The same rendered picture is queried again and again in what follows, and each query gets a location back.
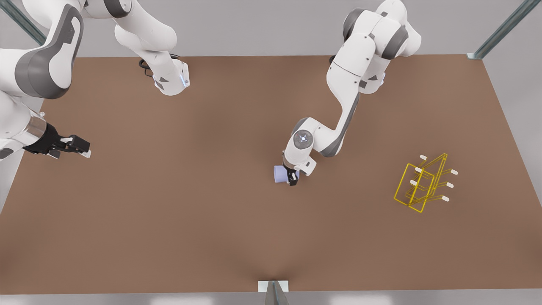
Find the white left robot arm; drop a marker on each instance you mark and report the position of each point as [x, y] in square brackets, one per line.
[360, 63]

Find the lavender cup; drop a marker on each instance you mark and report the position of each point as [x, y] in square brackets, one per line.
[280, 174]

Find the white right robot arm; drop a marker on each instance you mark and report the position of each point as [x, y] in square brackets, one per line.
[46, 63]

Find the silver frame post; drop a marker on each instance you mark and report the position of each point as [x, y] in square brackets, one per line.
[21, 19]
[274, 292]
[504, 29]

